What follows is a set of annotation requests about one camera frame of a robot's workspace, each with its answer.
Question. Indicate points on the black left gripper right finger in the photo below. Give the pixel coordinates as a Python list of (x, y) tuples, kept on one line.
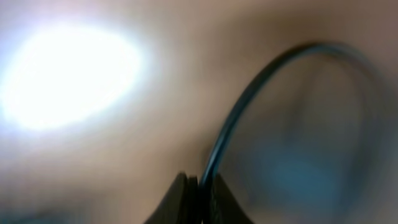
[(222, 207)]

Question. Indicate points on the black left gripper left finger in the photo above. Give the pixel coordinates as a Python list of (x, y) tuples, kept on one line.
[(180, 203)]

